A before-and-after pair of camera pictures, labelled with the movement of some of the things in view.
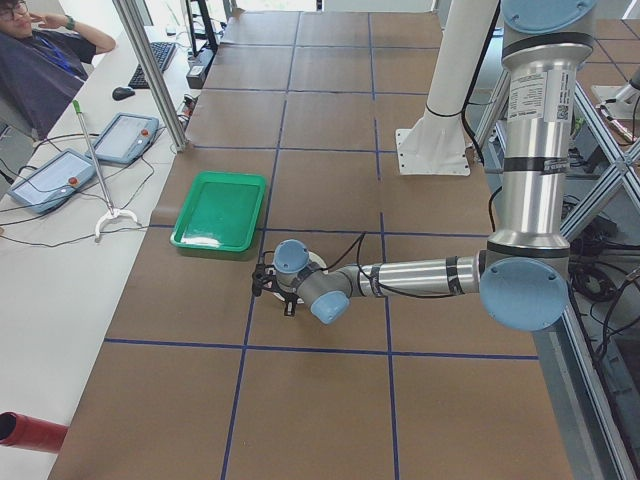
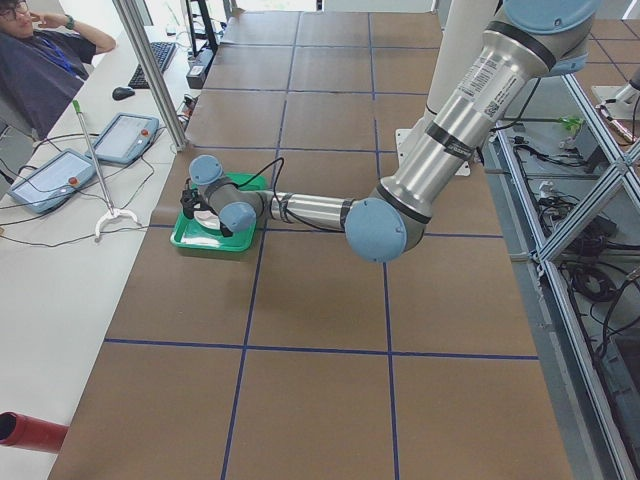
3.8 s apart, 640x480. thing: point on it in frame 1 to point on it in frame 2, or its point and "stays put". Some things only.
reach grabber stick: x=111 y=212 stays put
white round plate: x=319 y=261 to x=207 y=218
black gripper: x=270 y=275 to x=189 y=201
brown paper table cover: x=202 y=378 stays put
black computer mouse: x=122 y=93 stays put
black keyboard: x=162 y=52 stays put
